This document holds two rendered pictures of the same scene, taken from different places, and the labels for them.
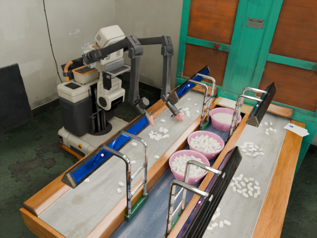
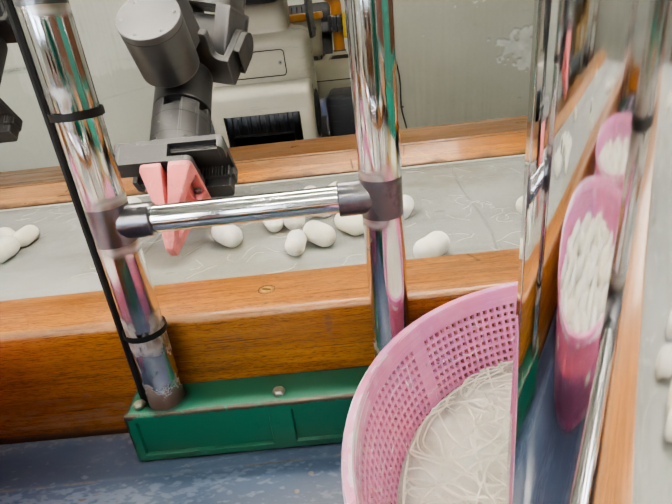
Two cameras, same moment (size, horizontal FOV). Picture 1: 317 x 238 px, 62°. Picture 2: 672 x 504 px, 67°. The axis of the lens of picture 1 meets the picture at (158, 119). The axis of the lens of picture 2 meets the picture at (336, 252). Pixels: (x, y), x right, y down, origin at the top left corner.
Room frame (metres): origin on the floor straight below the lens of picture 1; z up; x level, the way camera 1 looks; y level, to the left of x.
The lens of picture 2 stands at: (1.75, -0.64, 0.93)
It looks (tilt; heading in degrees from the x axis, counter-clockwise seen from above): 26 degrees down; 62
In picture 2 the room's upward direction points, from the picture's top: 7 degrees counter-clockwise
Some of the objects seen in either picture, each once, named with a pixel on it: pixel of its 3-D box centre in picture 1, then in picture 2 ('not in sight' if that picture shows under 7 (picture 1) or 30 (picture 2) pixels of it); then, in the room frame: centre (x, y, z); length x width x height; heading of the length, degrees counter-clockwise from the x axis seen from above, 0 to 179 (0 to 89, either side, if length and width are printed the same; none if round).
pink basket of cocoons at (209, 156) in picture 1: (204, 146); not in sight; (1.54, -0.36, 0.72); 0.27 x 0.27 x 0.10
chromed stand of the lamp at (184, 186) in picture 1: (192, 208); not in sight; (0.83, -0.19, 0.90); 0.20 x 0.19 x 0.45; 151
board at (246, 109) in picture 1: (233, 105); not in sight; (2.11, -0.68, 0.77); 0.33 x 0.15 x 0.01; 61
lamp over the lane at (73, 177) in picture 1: (112, 143); not in sight; (1.07, 0.23, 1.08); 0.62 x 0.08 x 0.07; 151
